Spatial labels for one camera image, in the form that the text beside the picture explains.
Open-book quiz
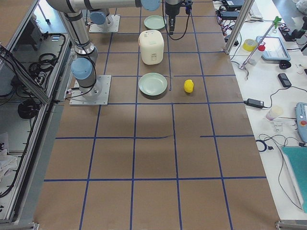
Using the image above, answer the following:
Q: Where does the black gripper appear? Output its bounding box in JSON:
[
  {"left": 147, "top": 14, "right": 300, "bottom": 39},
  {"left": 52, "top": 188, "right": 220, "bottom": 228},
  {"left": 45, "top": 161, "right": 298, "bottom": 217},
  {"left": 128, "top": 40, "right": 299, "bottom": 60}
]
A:
[{"left": 165, "top": 0, "right": 193, "bottom": 35}]

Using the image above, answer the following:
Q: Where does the white rice cooker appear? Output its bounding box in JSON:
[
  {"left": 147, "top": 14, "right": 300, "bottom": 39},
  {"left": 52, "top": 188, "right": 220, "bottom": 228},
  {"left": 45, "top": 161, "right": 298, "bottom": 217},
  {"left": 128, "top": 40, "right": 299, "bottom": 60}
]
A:
[{"left": 138, "top": 30, "right": 164, "bottom": 65}]

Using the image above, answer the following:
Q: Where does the green plate near arm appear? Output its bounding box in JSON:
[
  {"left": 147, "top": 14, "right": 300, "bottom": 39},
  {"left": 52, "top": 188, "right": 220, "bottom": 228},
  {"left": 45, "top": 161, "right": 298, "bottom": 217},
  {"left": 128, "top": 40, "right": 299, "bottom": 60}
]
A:
[
  {"left": 144, "top": 15, "right": 166, "bottom": 30},
  {"left": 138, "top": 72, "right": 167, "bottom": 96}
]

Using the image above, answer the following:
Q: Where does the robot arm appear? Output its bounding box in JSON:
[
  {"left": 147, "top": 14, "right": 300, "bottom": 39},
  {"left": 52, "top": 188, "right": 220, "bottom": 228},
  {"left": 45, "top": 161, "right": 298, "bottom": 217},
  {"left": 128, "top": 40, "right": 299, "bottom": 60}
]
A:
[
  {"left": 48, "top": 0, "right": 161, "bottom": 105},
  {"left": 90, "top": 8, "right": 114, "bottom": 29}
]

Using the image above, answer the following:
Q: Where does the yellow toy potato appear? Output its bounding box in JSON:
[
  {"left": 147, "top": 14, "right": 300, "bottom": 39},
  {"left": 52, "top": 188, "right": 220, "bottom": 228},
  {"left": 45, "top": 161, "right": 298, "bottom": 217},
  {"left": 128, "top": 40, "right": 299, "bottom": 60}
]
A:
[{"left": 183, "top": 79, "right": 194, "bottom": 93}]

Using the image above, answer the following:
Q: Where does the yellow tape roll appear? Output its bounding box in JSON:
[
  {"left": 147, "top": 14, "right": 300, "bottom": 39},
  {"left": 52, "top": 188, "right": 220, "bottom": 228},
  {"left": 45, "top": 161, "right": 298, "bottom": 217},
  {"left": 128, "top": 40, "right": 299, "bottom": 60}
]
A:
[{"left": 242, "top": 39, "right": 258, "bottom": 52}]

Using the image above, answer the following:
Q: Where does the teach pendant tablet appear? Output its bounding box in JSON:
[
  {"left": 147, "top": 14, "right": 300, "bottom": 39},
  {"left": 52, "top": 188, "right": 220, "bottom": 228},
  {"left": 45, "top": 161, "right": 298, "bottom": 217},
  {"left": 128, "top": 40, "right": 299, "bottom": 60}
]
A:
[{"left": 256, "top": 36, "right": 291, "bottom": 61}]

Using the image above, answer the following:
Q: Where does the black power adapter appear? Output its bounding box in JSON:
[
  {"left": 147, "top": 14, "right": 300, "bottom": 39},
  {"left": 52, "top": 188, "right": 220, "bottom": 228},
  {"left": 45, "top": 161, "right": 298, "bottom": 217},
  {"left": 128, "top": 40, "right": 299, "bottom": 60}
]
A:
[{"left": 244, "top": 98, "right": 264, "bottom": 109}]

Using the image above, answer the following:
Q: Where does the black phone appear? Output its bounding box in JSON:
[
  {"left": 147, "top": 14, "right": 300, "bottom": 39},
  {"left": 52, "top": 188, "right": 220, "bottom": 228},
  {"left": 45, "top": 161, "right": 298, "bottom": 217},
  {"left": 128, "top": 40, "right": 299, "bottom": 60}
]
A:
[{"left": 278, "top": 73, "right": 292, "bottom": 88}]

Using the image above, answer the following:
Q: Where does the plastic cup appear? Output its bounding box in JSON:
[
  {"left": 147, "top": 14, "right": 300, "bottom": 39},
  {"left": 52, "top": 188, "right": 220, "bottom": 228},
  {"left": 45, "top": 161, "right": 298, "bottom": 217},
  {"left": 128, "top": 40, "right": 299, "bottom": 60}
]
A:
[{"left": 266, "top": 105, "right": 283, "bottom": 121}]

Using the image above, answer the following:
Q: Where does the teal cutting mat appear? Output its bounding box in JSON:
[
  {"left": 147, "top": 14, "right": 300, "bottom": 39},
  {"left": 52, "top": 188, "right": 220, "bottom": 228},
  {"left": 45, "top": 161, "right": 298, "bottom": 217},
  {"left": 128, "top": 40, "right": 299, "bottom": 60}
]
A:
[{"left": 282, "top": 147, "right": 307, "bottom": 213}]

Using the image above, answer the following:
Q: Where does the aluminium frame post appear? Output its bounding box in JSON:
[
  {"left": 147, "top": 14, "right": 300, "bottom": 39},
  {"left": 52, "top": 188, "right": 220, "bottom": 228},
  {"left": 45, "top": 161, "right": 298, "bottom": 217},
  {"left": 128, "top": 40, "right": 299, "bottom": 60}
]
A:
[{"left": 224, "top": 0, "right": 254, "bottom": 55}]

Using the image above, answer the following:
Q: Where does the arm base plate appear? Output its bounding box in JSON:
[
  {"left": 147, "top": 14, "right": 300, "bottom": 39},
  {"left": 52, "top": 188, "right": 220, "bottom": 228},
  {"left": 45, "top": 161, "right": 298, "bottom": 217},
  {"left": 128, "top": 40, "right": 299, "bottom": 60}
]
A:
[
  {"left": 70, "top": 75, "right": 112, "bottom": 106},
  {"left": 89, "top": 12, "right": 120, "bottom": 33}
]

